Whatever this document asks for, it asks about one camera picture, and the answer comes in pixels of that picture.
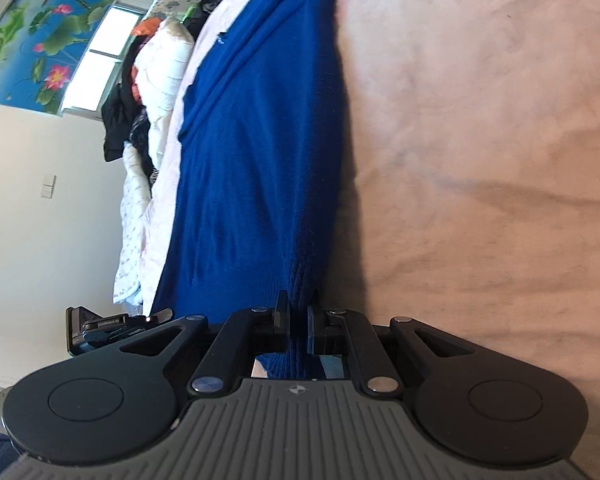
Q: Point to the bed with pink sheet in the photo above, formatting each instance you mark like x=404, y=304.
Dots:
x=480, y=135

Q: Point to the grey floral cloth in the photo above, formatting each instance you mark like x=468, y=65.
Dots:
x=172, y=5

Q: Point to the blue knit sweater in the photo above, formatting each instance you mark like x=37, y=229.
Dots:
x=260, y=160

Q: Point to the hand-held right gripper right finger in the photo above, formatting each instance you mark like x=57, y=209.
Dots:
x=314, y=330

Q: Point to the window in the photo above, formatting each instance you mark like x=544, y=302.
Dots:
x=110, y=30

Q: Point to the white wall switch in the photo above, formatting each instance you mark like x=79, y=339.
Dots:
x=48, y=186

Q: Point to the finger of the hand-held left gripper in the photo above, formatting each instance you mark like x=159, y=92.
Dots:
x=160, y=315

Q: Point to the dark patterned cloth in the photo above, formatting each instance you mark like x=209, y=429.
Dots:
x=142, y=147

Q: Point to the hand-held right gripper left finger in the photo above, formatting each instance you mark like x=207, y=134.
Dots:
x=282, y=325

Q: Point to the white floral quilt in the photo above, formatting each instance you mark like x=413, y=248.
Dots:
x=130, y=220

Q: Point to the black garment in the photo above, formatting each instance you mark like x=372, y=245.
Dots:
x=115, y=125

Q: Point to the lotus flower window blind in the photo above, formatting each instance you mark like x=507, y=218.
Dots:
x=35, y=45

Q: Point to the orange garment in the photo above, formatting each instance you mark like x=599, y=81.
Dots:
x=147, y=26

